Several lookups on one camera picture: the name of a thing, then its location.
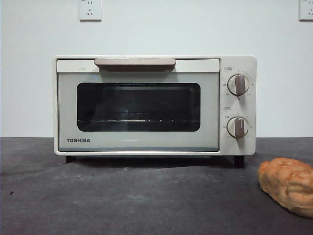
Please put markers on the golden braided bread loaf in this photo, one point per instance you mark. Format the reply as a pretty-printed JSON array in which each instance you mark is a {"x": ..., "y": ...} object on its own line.
[{"x": 286, "y": 181}]

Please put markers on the cream Toshiba toaster oven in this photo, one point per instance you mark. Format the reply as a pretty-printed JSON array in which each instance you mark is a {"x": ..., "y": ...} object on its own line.
[{"x": 238, "y": 66}]

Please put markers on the timer knob with tan grip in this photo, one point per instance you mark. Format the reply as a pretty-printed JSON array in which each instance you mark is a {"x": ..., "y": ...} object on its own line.
[{"x": 237, "y": 127}]

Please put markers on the temperature knob with tan grip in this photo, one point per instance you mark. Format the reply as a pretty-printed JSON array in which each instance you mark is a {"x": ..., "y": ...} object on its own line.
[{"x": 238, "y": 85}]

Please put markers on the white wall socket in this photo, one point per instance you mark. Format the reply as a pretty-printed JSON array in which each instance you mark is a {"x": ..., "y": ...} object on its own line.
[
  {"x": 306, "y": 11},
  {"x": 90, "y": 11}
]

